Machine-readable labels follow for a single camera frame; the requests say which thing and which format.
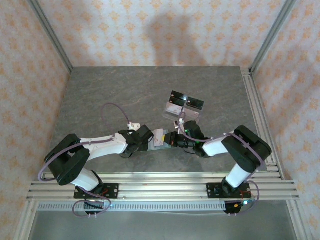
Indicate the aluminium frame leg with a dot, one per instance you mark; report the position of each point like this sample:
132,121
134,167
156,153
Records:
297,220
23,220

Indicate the aluminium side rail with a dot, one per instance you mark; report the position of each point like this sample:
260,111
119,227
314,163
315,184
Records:
260,120

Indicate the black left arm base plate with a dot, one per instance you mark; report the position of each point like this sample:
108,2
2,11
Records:
112,191

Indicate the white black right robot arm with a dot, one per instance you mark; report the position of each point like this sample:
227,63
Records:
215,147

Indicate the aluminium frame post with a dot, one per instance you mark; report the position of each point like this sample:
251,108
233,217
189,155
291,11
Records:
272,35
50,35

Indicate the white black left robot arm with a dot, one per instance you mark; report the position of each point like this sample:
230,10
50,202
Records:
105,147

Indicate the clear acrylic card stand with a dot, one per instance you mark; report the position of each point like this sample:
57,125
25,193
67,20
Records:
170,116

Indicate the black card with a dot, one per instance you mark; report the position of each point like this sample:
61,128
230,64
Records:
179,95
196,103
177,101

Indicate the white VIP card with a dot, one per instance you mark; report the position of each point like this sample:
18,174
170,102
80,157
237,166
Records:
158,137
192,113
175,107

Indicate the aluminium mounting rail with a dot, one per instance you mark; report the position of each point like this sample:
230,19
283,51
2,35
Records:
162,188

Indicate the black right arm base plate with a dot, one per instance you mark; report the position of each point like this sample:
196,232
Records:
212,191

